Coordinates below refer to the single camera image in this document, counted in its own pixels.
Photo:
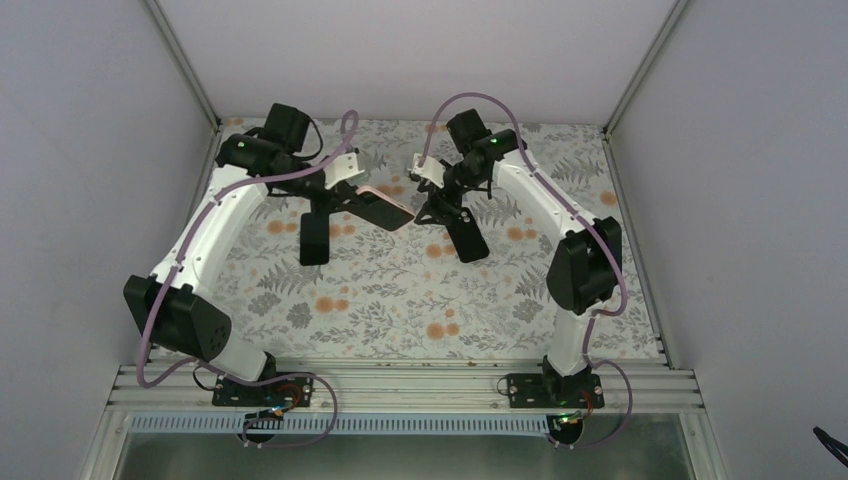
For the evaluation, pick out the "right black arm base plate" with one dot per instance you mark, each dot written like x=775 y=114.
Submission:
x=541 y=391

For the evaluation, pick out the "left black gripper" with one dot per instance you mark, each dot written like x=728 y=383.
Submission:
x=332 y=200

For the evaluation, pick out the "black phone case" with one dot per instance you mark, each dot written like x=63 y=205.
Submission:
x=467 y=238

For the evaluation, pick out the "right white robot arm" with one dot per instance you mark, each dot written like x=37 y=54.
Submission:
x=586 y=268

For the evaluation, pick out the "black phone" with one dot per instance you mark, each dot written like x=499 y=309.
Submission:
x=314 y=239

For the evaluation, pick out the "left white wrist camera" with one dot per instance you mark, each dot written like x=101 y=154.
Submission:
x=344 y=168

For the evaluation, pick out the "perforated grey cable duct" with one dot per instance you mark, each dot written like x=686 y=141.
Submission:
x=345 y=423

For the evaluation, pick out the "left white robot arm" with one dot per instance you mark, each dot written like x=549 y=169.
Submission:
x=173 y=305

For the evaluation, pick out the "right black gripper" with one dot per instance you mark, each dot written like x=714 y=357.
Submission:
x=431 y=207

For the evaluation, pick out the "aluminium rail beam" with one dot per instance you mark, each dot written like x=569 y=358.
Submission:
x=445 y=387

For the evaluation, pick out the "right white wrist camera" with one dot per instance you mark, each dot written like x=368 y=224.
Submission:
x=427 y=172

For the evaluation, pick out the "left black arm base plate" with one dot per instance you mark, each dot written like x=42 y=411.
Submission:
x=290 y=393

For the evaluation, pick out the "black object at corner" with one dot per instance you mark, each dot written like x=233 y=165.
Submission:
x=835 y=447

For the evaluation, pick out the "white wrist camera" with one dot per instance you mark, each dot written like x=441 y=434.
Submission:
x=344 y=168
x=427 y=172

